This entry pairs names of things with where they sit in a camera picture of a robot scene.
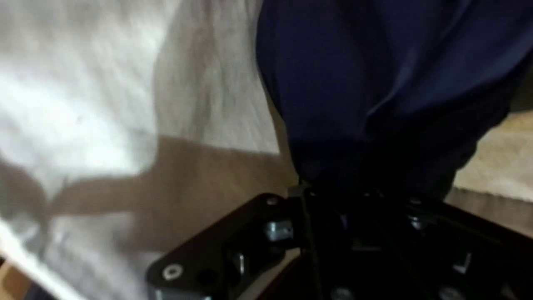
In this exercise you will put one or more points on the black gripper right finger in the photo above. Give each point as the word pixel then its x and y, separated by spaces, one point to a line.
pixel 443 251

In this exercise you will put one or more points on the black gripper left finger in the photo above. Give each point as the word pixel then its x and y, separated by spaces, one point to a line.
pixel 210 261

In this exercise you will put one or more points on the dark navy cloth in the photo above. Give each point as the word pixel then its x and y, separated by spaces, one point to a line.
pixel 388 84

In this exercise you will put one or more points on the brown leather couch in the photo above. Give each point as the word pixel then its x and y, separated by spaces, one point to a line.
pixel 210 184

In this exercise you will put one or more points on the white patterned cloth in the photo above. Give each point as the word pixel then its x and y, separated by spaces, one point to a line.
pixel 500 156

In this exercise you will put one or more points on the white crumpled cloth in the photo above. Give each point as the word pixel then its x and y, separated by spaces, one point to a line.
pixel 100 84

